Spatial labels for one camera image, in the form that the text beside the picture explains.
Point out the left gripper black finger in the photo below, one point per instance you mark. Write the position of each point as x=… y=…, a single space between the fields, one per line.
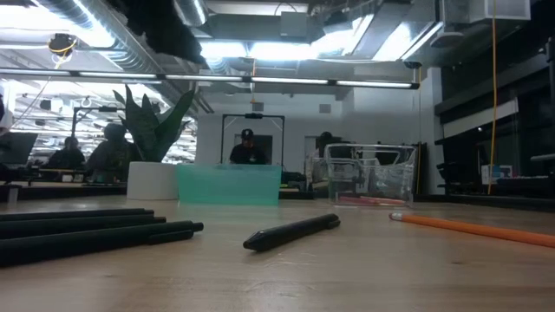
x=188 y=47

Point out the black pen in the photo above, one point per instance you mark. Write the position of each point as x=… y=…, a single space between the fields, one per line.
x=86 y=214
x=86 y=226
x=86 y=245
x=290 y=232

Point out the white and blue box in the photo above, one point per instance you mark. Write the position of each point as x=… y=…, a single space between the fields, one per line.
x=494 y=173

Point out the green snake plant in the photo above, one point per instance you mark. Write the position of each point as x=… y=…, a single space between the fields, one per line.
x=152 y=130

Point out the background workbench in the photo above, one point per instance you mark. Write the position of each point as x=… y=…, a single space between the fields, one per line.
x=65 y=183

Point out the person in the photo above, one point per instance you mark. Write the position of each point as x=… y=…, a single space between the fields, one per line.
x=325 y=143
x=67 y=158
x=110 y=156
x=247 y=154

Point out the teal plastic bin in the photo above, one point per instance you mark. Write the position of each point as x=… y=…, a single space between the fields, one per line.
x=230 y=184

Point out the orange pencil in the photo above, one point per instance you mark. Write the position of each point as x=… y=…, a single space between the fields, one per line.
x=477 y=229

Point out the clear plastic bin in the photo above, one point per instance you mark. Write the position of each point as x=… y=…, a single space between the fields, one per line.
x=368 y=173

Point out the long linear light bar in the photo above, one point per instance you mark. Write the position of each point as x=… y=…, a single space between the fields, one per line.
x=286 y=80

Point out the dark monitor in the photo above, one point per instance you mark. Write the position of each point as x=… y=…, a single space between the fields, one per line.
x=17 y=147

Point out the red pencil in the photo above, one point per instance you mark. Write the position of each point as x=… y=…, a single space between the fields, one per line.
x=353 y=200
x=390 y=200

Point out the white plant pot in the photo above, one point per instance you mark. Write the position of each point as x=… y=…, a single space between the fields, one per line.
x=152 y=182

